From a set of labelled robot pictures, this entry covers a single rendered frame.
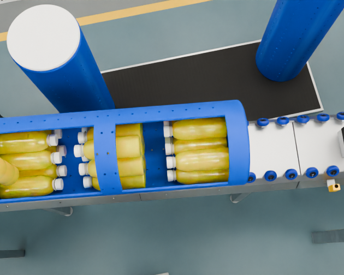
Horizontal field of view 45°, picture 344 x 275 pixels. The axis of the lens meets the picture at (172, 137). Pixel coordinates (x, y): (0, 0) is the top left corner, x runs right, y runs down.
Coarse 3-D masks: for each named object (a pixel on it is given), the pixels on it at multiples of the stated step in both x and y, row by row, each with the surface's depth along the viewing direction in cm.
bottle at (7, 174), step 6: (0, 162) 118; (6, 162) 123; (0, 168) 118; (6, 168) 121; (12, 168) 126; (0, 174) 119; (6, 174) 122; (12, 174) 126; (18, 174) 131; (0, 180) 122; (6, 180) 125; (12, 180) 128
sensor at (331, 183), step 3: (327, 180) 154; (330, 180) 154; (333, 180) 153; (327, 183) 153; (330, 183) 153; (333, 183) 153; (330, 186) 151; (333, 186) 149; (336, 186) 148; (339, 186) 149; (330, 189) 151; (333, 189) 148; (336, 189) 148; (339, 189) 148
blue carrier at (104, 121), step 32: (0, 128) 128; (32, 128) 127; (64, 128) 127; (96, 128) 126; (160, 128) 150; (64, 160) 151; (96, 160) 124; (160, 160) 151; (64, 192) 142; (96, 192) 132; (128, 192) 133
